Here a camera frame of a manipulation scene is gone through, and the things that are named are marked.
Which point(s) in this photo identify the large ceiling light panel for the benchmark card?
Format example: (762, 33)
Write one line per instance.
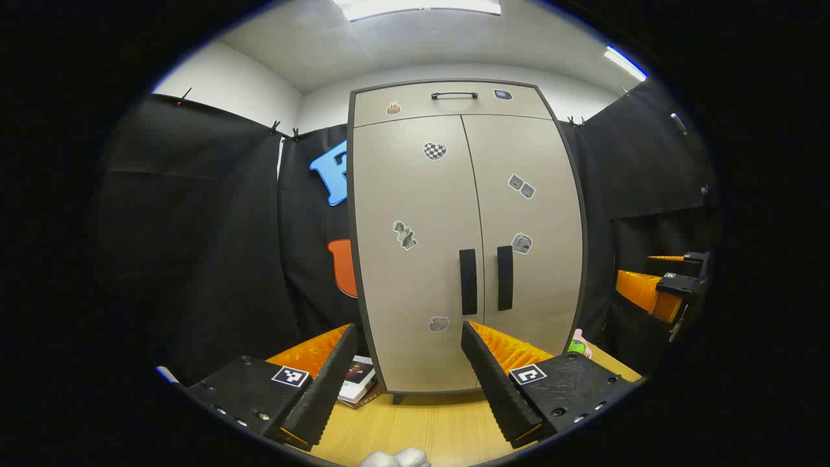
(415, 6)

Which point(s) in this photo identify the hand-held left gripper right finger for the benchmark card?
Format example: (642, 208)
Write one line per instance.
(496, 389)

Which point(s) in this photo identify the grey cabinet drawer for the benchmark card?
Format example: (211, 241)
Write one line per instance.
(519, 107)

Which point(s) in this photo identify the grey double-door shoe cabinet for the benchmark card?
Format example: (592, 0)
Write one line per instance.
(351, 207)

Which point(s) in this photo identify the brown book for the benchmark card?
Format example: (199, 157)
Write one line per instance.
(366, 401)

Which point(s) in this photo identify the black backdrop cloth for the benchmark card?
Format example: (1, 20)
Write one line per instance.
(214, 227)

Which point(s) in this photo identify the white book with portrait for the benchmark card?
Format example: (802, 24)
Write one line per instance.
(356, 379)

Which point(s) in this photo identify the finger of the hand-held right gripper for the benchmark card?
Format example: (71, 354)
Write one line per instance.
(694, 257)
(648, 295)

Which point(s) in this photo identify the grey shoe cabinet door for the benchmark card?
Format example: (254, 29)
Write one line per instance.
(538, 149)
(389, 181)

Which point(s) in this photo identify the small ceiling light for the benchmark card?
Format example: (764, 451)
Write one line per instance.
(624, 63)

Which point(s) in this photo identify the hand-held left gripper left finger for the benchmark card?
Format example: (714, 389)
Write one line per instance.
(327, 389)

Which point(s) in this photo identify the pink and green plush toy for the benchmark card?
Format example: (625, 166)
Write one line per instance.
(579, 346)

